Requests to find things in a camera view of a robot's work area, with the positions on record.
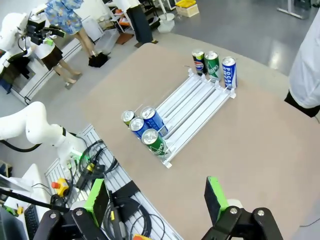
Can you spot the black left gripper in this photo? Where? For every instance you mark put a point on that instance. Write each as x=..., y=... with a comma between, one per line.
x=36, y=31

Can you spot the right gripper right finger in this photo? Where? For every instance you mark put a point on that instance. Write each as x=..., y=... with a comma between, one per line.
x=216, y=200

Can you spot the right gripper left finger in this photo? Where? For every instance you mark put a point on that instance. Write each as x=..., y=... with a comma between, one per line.
x=96, y=200

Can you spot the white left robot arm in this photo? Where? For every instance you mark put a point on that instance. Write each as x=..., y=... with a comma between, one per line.
x=35, y=122

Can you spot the person in black skirt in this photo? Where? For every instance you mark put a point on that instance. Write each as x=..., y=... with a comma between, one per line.
x=53, y=57

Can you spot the person in blue floral dress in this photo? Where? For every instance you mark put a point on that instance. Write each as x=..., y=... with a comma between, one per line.
x=66, y=17

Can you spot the person in white hoodie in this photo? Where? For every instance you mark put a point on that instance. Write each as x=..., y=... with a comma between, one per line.
x=307, y=62

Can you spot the yellow emergency stop box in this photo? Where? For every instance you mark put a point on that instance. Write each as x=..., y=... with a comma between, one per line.
x=61, y=186

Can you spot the black bag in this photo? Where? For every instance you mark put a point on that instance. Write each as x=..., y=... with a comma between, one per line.
x=98, y=60

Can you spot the clear plastic storage bin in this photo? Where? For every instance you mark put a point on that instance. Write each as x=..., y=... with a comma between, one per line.
x=107, y=41

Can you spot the black keyboard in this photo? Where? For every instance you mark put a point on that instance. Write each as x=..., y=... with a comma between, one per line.
x=31, y=220

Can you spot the green Chilsung cider can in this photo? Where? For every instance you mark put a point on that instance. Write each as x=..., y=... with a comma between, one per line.
x=212, y=67
x=155, y=145

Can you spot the blue Pocari Sweat can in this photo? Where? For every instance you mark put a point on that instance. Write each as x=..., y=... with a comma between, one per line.
x=153, y=120
x=229, y=73
x=136, y=125

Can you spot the black Pepsi can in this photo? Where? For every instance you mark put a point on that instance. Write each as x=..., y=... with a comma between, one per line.
x=127, y=116
x=198, y=63

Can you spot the white can dispenser rack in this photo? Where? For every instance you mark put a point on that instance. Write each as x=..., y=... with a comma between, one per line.
x=195, y=105

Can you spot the yellow plastic crate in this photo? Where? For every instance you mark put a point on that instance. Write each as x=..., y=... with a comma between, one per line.
x=185, y=3

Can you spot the white plastic crate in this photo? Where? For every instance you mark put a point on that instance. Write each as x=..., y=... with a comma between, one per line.
x=188, y=10

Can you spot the grey desk leg frame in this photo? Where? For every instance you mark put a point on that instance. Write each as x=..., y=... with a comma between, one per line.
x=293, y=10

